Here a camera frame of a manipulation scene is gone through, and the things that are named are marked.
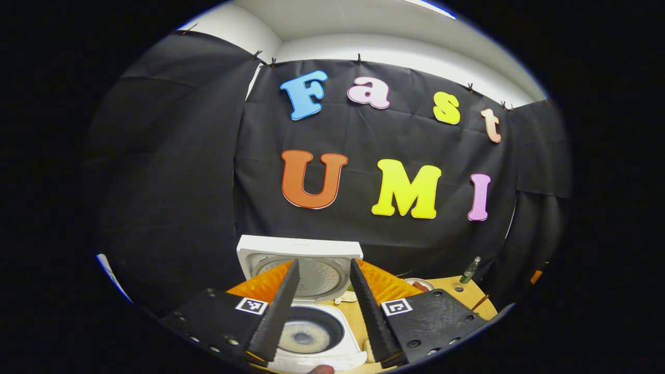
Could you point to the clear box of rice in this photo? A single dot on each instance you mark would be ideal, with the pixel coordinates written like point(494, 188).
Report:
point(369, 352)

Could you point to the green glass bottle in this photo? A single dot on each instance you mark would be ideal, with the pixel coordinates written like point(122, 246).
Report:
point(470, 270)

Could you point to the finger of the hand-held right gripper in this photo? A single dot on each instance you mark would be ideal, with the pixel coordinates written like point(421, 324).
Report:
point(537, 276)

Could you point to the white rice cooker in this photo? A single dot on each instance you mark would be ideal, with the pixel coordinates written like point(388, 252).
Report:
point(322, 246)

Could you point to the brown wooden spoon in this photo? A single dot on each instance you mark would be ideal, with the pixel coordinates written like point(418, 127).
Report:
point(480, 303)

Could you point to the brown food piece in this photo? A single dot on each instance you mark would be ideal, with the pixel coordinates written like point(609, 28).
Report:
point(420, 286)

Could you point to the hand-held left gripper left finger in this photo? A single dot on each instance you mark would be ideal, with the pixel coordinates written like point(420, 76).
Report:
point(280, 311)

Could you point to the white rice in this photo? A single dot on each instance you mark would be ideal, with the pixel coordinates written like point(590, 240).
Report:
point(305, 337)

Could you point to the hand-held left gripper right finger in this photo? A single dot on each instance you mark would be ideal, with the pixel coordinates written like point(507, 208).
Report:
point(371, 322)

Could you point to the white round plate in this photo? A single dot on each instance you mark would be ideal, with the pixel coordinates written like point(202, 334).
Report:
point(428, 283)

